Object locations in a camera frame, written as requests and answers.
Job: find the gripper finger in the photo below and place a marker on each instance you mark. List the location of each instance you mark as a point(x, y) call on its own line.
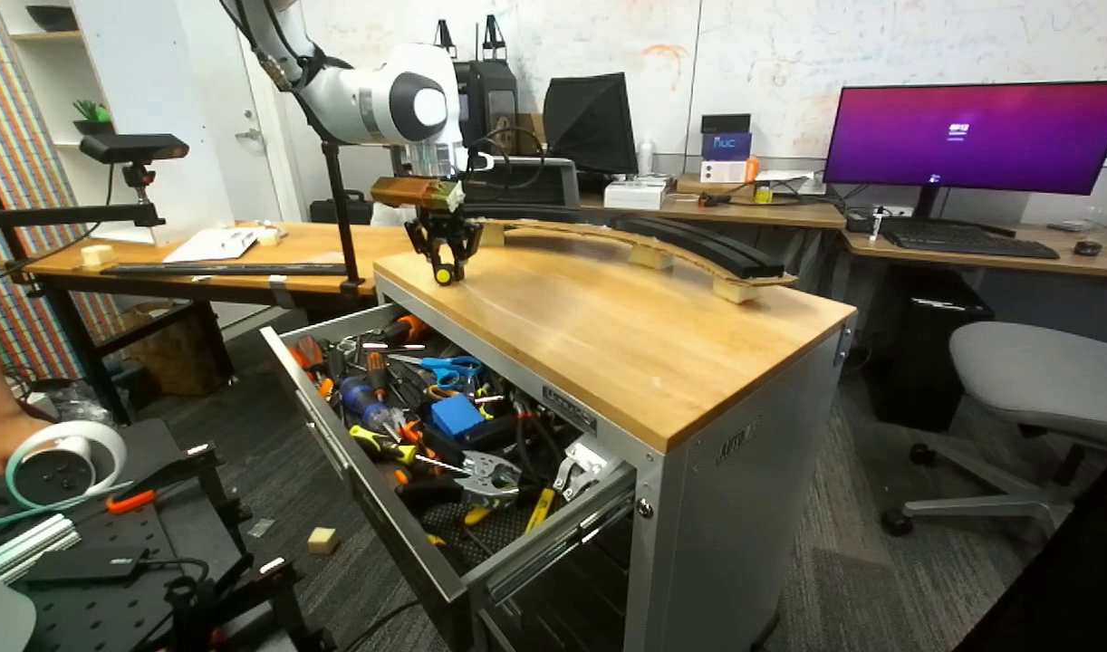
point(467, 243)
point(421, 243)

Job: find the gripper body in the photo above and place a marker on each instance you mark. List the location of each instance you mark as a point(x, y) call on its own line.
point(443, 220)

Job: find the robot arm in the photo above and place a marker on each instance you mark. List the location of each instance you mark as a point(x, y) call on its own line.
point(372, 100)

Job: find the grey metal drawer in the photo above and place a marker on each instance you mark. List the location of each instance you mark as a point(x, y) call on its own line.
point(399, 507)

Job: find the black hard case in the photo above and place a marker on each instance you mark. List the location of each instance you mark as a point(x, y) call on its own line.
point(544, 186)

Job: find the wooden desk black legs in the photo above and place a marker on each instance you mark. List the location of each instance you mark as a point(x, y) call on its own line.
point(309, 249)

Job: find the black 3d printer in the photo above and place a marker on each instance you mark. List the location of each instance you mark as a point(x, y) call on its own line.
point(488, 100)

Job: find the curved cardboard strip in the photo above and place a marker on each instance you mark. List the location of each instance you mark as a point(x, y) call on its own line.
point(608, 243)

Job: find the black monitor hood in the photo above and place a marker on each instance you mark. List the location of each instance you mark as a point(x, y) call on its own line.
point(590, 122)

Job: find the blue plastic box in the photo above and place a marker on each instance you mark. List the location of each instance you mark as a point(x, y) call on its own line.
point(456, 416)

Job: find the white flat box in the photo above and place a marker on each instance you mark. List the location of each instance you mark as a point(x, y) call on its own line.
point(637, 193)

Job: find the grey tool cabinet wooden top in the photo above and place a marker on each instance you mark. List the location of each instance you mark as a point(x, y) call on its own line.
point(626, 335)

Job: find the heap of hand tools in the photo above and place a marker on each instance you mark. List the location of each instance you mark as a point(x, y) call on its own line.
point(427, 435)

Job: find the long black bar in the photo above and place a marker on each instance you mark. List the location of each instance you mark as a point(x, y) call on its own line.
point(218, 269)

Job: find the white paper sheets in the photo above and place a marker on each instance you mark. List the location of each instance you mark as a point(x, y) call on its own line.
point(211, 244)

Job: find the white door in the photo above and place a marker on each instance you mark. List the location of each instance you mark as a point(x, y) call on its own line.
point(232, 109)

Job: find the black curved track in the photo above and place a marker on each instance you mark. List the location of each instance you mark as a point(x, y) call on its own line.
point(707, 244)

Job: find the brown box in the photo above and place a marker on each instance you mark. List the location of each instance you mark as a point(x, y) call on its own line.
point(178, 353)

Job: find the stack of small boxes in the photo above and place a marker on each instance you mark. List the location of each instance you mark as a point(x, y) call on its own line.
point(726, 149)

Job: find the foam block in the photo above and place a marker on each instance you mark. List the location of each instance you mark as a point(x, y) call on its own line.
point(323, 541)
point(97, 254)

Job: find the potted green plant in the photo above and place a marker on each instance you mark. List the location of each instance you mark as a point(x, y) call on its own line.
point(91, 116)

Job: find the orange clamp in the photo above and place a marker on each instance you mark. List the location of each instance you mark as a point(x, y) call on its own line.
point(132, 501)

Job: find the white shelf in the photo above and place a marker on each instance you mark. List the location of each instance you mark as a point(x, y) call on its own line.
point(51, 81)

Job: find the flat black box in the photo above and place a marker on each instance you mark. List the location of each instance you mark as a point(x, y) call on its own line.
point(82, 564)

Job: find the black computer tower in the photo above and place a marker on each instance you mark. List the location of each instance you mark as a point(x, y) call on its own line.
point(925, 353)

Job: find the black keyboard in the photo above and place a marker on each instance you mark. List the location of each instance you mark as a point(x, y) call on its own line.
point(966, 240)

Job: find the bundle of aluminium profiles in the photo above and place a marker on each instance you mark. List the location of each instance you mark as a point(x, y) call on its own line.
point(24, 548)

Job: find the wooden corner desk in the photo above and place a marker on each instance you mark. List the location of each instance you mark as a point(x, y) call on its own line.
point(970, 258)

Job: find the wide monitor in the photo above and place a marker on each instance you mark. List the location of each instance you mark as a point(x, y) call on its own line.
point(970, 136)

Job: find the grey office chair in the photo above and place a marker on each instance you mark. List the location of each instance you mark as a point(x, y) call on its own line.
point(1043, 380)

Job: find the black computer mouse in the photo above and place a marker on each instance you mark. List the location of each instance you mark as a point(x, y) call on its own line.
point(1088, 247)

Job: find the camera on mount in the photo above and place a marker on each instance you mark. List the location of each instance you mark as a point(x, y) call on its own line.
point(132, 148)

